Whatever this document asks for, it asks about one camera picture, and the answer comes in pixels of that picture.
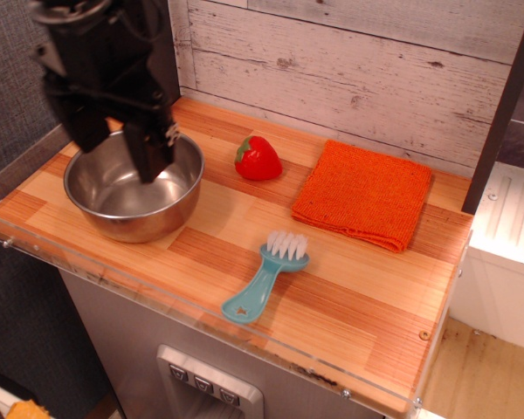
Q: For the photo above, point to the folded orange cloth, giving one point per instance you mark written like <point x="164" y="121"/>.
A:
<point x="365" y="195"/>

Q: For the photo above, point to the red toy strawberry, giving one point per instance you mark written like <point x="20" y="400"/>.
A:
<point x="257" y="160"/>

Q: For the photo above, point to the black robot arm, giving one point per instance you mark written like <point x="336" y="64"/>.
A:
<point x="97" y="66"/>

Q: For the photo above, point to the orange yellow object bottom left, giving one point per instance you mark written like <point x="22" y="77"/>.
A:
<point x="27" y="410"/>

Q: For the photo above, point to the dark left cabinet post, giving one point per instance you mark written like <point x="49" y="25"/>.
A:
<point x="162" y="60"/>

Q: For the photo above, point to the stainless steel bowl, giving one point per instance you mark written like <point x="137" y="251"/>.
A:
<point x="106" y="187"/>

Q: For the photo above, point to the clear acrylic edge guard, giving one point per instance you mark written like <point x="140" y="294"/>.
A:
<point x="359" y="320"/>

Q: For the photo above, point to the dark right cabinet post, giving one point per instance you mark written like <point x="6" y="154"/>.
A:
<point x="505" y="110"/>

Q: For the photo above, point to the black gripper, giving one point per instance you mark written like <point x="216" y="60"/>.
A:
<point x="96" y="68"/>

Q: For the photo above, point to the silver dispenser panel with buttons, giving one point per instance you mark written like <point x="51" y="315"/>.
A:
<point x="196" y="389"/>

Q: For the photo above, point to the dark cabinet post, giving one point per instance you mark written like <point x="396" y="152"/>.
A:
<point x="162" y="60"/>
<point x="505" y="110"/>

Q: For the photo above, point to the teal brush with white bristles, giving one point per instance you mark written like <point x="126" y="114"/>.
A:
<point x="282" y="252"/>

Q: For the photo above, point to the grey toy fridge cabinet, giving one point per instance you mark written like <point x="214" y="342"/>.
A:
<point x="126" y="335"/>

